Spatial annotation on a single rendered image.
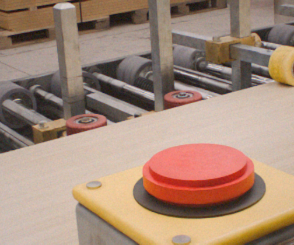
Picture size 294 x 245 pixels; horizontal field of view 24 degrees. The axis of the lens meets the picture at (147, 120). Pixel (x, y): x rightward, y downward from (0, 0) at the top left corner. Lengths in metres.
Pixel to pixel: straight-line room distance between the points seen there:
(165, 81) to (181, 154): 1.32
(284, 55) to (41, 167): 0.61
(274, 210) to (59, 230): 0.72
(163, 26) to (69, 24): 0.23
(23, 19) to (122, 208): 6.37
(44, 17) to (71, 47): 5.26
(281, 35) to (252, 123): 1.10
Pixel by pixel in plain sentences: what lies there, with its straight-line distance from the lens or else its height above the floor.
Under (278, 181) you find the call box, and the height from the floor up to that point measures 1.22.
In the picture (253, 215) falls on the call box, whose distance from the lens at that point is 0.24.
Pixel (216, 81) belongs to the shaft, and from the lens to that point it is 1.91.
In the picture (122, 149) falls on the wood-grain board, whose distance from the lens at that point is 1.20.
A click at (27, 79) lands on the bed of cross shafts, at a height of 0.84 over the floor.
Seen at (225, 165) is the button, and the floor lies 1.23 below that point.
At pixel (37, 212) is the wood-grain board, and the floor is 0.90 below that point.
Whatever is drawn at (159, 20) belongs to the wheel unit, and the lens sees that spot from 1.54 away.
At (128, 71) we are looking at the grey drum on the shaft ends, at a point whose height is 0.83.
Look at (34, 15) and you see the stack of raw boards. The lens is 6.65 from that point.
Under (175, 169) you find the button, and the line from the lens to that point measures 0.24.
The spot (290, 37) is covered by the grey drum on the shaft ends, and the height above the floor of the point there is 0.83.
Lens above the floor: 1.33
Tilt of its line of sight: 18 degrees down
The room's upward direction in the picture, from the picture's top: 4 degrees counter-clockwise
